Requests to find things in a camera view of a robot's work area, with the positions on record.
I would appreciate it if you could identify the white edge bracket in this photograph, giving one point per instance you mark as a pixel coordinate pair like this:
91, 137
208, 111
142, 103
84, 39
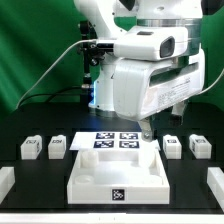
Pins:
7, 180
215, 180

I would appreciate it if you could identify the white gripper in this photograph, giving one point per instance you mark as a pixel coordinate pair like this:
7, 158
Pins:
141, 89

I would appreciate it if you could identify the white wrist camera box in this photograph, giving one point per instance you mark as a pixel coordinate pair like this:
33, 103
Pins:
148, 43

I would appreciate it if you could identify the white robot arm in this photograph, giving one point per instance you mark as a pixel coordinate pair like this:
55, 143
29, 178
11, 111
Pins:
112, 19

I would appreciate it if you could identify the white right edge bracket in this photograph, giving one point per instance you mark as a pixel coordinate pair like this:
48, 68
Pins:
215, 180

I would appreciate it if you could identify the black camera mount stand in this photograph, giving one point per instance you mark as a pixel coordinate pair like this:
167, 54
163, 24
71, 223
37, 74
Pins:
87, 56

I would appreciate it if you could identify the white square table top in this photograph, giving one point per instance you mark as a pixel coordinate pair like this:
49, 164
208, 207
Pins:
122, 175

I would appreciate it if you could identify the white left edge bracket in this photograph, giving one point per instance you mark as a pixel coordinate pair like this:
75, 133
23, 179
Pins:
7, 180

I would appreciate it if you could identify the white sheet with tags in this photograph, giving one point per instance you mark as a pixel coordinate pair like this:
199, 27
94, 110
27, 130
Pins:
111, 140

